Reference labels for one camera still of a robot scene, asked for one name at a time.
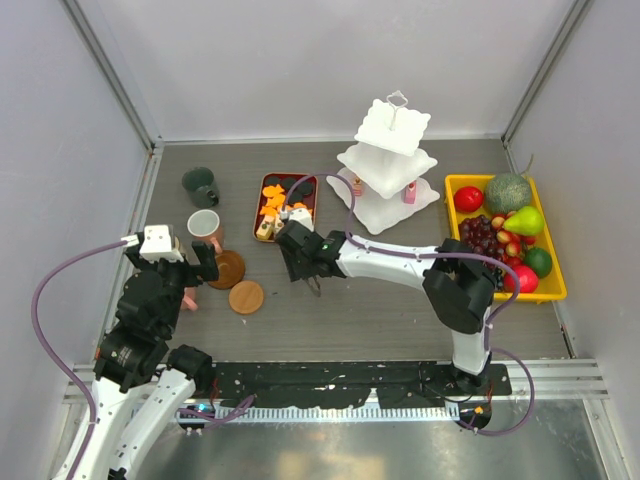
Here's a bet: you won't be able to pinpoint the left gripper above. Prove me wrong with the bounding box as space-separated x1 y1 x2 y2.
129 239 219 333

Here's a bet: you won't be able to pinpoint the metal serving tongs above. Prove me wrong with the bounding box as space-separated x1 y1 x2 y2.
306 276 322 298

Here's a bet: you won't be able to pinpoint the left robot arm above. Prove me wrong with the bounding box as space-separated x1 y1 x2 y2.
56 233 219 479

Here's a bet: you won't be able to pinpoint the pink mug near arm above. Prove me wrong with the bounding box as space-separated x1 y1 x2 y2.
181 287 198 311

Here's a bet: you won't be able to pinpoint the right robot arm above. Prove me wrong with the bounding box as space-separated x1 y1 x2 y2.
275 220 496 394

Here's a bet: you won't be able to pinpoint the pink mug white inside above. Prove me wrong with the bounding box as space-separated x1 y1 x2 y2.
187 209 224 254

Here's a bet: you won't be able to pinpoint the dark brown wooden saucer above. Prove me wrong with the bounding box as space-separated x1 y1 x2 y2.
208 250 246 290

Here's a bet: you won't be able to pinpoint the cream cake slice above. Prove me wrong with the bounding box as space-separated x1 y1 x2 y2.
273 216 285 236

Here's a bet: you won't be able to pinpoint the light wooden coaster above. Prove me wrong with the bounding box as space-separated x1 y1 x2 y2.
229 280 264 315

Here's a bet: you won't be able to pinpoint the black round cookies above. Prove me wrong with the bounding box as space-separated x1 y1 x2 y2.
264 174 317 204

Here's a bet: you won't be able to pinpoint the orange fish cookies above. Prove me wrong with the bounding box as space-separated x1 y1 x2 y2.
258 184 306 217

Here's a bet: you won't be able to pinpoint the dark green mug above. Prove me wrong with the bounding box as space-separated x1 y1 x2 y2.
181 167 220 209

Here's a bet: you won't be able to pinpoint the red dessert tray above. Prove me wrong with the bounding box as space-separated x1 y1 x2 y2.
253 172 318 243

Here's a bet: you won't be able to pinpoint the white three-tier stand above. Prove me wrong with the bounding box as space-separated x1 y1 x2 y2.
326 90 440 235

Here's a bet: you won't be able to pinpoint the red apple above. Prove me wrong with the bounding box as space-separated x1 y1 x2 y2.
453 186 484 213

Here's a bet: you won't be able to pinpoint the purple grape bunch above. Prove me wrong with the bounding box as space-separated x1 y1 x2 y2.
458 215 506 260

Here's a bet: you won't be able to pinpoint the dark grapes bunch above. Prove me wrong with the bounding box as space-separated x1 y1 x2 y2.
493 269 505 291

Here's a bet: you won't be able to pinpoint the yellow fruit bin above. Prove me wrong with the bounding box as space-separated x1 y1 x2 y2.
444 174 567 304

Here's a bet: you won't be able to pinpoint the red cherries cluster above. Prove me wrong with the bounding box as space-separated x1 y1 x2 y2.
490 211 536 267

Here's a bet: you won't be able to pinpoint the green melon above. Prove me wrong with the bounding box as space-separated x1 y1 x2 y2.
484 155 534 214

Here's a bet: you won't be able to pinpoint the red pomegranate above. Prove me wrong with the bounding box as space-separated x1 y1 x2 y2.
504 264 539 293

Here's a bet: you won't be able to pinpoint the green pear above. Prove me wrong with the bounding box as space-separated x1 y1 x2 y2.
503 206 545 236

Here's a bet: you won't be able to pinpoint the green lime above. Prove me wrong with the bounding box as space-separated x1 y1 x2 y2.
523 247 553 279

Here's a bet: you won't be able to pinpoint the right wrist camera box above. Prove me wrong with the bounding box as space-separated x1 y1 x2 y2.
279 207 314 232

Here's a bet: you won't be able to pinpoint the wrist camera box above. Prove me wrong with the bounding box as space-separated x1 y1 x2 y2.
121 224 185 262
279 207 314 232

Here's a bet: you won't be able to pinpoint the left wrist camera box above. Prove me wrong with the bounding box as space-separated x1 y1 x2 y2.
121 224 185 262

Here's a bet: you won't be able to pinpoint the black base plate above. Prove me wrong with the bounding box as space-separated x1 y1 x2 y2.
215 361 512 409

